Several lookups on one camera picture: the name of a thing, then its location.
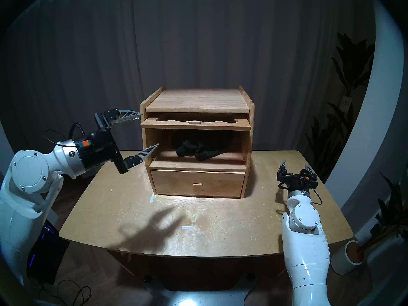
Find white curved arch pillar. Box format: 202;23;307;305
0;120;59;226
325;0;404;210

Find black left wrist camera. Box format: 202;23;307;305
74;135;96;151

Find white round plant pot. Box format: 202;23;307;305
331;240;365;275

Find wooden flip door with knob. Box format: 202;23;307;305
141;118;252;132

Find leaning potted plant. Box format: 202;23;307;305
360;171;408;255

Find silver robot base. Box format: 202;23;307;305
145;277;255;306

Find tall dark leafy plant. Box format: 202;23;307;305
304;32;376;181

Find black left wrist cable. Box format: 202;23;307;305
45;123;84;147

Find dark grey knit pants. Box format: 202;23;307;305
176;138;235;162

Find black floor cables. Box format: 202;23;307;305
41;278;92;306

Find wooden cabinet frame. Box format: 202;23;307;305
140;86;255;199

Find black computer with lights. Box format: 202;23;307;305
27;219;70;285

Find grey pleated curtain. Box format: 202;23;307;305
0;0;376;179

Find wooden drawer with knob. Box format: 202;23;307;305
150;169;246;198

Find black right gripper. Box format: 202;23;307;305
276;160;319;194

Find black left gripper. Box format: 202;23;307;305
76;109;159;175

